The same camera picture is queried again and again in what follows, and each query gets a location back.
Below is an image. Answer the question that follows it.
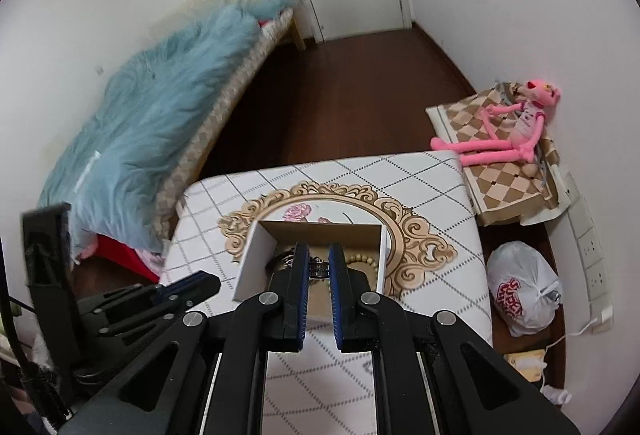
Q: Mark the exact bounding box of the white charger plug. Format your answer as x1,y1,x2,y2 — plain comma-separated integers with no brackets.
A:
599,305,613,323

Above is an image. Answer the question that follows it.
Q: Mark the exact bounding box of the brown checkered cushion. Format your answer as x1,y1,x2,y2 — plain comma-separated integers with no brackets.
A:
425,82,561,227

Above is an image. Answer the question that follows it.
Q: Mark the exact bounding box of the wooden bead bracelet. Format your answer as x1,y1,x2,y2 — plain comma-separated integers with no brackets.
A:
344,253,378,286

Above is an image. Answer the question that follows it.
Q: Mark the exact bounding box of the black watch band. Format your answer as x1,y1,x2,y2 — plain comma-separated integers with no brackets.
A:
265,249,295,276

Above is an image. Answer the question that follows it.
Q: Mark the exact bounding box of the pink panther plush toy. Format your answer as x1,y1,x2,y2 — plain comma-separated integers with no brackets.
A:
425,80,561,167

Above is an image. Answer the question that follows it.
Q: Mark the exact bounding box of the white power strip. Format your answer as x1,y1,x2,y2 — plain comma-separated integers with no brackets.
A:
563,170,613,333

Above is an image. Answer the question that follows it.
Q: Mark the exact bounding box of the white plastic bag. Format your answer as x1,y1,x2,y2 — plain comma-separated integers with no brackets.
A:
486,241,563,337

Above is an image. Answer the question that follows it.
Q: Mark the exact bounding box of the light blue duvet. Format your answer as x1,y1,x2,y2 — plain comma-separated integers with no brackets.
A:
38,0,292,257

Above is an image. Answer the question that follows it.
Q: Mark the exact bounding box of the white cardboard box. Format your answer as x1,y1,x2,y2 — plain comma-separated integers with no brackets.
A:
233,221,390,325

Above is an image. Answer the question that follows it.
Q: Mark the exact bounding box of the bed with checkered mattress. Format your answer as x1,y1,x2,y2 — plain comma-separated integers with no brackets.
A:
39,0,299,273

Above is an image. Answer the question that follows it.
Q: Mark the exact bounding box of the red blanket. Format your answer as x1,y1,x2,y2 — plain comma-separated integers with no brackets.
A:
76,235,162,283

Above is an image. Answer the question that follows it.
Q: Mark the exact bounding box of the white diamond pattern tablecloth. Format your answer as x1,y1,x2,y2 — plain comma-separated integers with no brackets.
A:
160,152,492,434

